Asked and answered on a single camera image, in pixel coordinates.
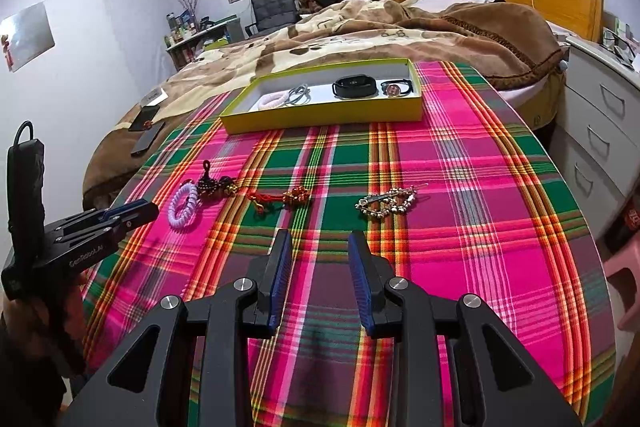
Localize yellow-green shallow box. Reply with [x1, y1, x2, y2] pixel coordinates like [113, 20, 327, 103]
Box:
[221, 58, 425, 134]

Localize white pillow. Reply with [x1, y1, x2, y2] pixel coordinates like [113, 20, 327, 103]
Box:
[402, 0, 495, 13]

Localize silver wall poster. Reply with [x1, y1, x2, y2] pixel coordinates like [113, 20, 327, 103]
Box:
[1, 2, 55, 72]

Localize brown plush blanket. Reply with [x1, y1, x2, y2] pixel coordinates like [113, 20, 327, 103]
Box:
[81, 0, 566, 208]

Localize black smart wristband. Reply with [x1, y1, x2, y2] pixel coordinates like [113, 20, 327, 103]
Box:
[332, 75, 378, 100]

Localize grey desk shelf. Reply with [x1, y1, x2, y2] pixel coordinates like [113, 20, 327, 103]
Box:
[166, 16, 245, 70]

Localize pink plastic stool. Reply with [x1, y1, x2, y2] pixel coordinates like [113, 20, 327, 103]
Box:
[604, 236, 640, 333]

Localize purple spiral hair tie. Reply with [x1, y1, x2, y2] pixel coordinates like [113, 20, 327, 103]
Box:
[167, 181, 202, 230]

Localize person left hand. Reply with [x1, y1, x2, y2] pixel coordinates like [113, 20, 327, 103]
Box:
[1, 273, 87, 384]

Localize dark bead bracelet with tassel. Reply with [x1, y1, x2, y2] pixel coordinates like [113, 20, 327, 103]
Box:
[194, 159, 241, 200]

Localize grey elastic hair tie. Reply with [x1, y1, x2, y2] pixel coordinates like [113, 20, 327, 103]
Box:
[284, 83, 313, 108]

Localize black hair tie with beads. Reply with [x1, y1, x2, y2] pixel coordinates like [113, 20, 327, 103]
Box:
[380, 78, 416, 99]

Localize white card on bed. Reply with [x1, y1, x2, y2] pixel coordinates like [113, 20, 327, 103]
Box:
[140, 87, 168, 107]

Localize black office chair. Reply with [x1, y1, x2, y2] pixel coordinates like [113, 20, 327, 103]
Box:
[245, 0, 300, 37]

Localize black phone with red charm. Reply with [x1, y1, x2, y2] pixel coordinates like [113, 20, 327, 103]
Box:
[128, 105, 160, 132]

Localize white bedside drawer cabinet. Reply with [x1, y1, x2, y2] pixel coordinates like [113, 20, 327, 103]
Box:
[550, 36, 640, 239]

